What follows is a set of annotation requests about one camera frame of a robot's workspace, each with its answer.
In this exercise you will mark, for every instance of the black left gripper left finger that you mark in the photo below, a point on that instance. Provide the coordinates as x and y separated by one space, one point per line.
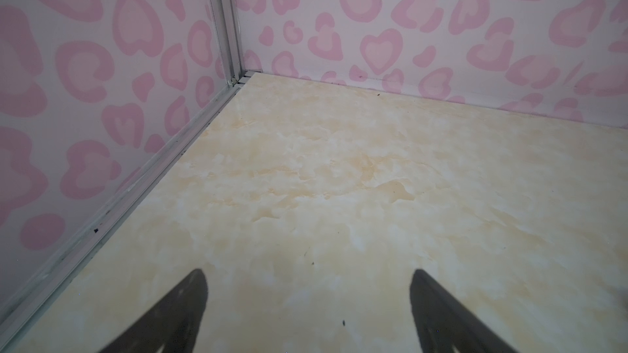
172 324

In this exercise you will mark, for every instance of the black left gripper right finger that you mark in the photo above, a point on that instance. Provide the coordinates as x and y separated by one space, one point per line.
443 324

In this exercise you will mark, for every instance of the aluminium left floor rail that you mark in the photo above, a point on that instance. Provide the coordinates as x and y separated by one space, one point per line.
72 258

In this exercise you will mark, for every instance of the aluminium frame post back left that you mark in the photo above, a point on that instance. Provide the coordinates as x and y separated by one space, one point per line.
227 26

